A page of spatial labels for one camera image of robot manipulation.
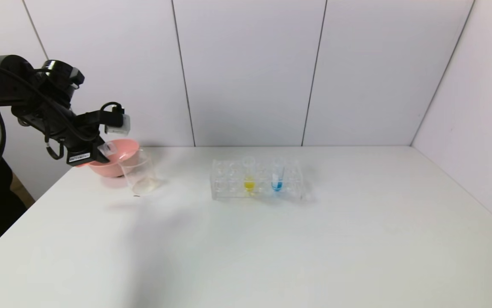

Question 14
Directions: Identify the pink bowl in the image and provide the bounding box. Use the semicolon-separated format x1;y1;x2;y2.
75;138;140;178

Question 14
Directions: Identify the test tube with blue pigment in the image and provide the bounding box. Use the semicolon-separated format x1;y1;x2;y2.
271;160;284;192

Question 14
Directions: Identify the clear glass beaker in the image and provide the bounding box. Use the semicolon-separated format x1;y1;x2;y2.
119;150;161;197

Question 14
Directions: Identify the clear acrylic test tube rack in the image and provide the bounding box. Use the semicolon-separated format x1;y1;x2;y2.
210;158;306;201

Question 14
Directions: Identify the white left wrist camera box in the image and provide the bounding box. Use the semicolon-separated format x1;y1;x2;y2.
104;113;131;137

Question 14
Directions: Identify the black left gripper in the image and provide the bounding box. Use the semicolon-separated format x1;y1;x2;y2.
66;136;110;166

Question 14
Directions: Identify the test tube with yellow pigment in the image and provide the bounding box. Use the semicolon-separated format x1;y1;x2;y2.
242;156;256;194

